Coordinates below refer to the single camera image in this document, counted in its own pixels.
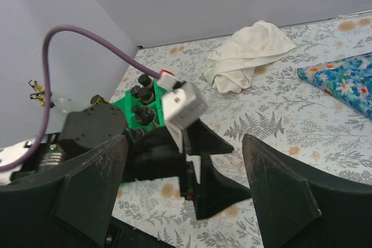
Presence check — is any dark round-cap bottle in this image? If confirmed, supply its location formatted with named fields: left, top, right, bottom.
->
left=138, top=74, right=154, bottom=91

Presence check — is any small black-cap spice jar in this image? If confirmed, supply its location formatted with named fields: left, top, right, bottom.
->
left=131, top=105, right=155, bottom=126

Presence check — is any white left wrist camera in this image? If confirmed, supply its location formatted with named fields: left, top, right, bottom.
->
left=162, top=82, right=208, bottom=153

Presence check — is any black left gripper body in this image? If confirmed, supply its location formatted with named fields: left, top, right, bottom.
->
left=121, top=127, right=203, bottom=199

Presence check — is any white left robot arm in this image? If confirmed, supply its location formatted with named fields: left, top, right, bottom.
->
left=1, top=105, right=251, bottom=220

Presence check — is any gold-cap pepper grinder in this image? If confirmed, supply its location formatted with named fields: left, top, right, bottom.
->
left=90, top=94, right=110, bottom=106

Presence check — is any white crumpled cloth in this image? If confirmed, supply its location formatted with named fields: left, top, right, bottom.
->
left=204, top=21, right=296, bottom=94

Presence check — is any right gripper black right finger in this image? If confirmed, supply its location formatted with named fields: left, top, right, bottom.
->
left=242, top=134, right=371, bottom=247

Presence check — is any black-lid seasoning shaker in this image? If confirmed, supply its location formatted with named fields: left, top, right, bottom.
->
left=130, top=85, right=141, bottom=100

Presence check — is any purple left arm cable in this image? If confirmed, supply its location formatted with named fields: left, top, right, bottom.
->
left=0, top=25, right=181, bottom=173

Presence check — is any blue floral cloth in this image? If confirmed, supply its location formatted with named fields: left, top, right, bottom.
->
left=297, top=52, right=371, bottom=117

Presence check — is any green plastic organizer tray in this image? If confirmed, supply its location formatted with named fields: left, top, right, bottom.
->
left=112, top=80, right=168, bottom=131

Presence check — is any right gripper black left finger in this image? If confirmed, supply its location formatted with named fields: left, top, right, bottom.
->
left=1, top=135, right=128, bottom=247

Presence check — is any clear gold-spout oil bottle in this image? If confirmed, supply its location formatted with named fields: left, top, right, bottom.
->
left=30, top=92, right=76, bottom=115

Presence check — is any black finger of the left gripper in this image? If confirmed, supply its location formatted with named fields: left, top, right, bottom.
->
left=191, top=153, right=251, bottom=220
left=186, top=120, right=234, bottom=155

